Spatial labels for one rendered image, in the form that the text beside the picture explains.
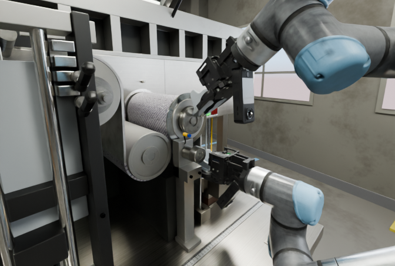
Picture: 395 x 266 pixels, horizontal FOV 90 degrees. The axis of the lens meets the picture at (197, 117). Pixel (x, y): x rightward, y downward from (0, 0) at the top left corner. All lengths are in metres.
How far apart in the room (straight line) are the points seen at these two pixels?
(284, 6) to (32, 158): 0.41
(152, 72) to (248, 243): 0.69
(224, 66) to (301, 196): 0.31
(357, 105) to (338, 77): 2.56
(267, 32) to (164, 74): 0.60
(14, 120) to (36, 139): 0.03
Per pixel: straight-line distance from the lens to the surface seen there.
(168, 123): 0.51
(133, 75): 0.82
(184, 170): 0.51
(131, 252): 0.67
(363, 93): 2.85
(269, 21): 0.38
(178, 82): 0.94
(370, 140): 2.89
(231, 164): 0.54
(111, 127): 0.52
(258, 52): 0.39
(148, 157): 0.51
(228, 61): 0.44
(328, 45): 0.30
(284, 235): 0.51
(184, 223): 0.62
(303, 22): 0.33
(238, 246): 0.67
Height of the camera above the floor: 1.36
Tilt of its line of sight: 12 degrees down
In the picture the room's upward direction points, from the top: straight up
